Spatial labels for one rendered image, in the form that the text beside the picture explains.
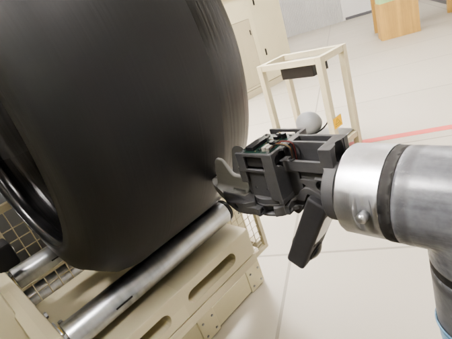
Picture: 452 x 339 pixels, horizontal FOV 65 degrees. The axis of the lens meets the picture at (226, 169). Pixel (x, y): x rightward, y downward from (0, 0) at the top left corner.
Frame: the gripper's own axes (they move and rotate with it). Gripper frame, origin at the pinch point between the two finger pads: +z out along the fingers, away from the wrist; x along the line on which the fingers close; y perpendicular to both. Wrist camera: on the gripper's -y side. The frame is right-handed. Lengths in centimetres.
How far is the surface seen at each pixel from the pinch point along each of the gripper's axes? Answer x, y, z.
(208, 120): 0.7, 10.1, -2.6
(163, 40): 3.6, 20.8, -3.2
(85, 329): 23.1, -11.4, 10.4
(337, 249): -98, -102, 52
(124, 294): 16.3, -11.0, 10.6
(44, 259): 19.2, -11.1, 38.6
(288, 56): -224, -24, 147
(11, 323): 29.4, -7.8, 18.0
